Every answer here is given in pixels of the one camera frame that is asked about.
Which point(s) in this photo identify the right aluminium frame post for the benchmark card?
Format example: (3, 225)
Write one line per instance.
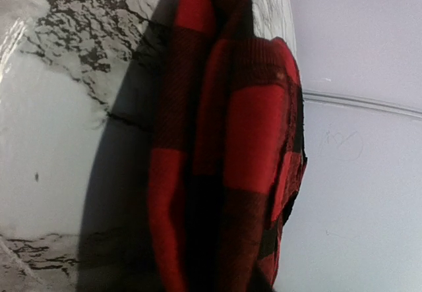
(362, 103)

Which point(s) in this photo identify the red black plaid shirt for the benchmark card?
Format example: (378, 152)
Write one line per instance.
(228, 152)

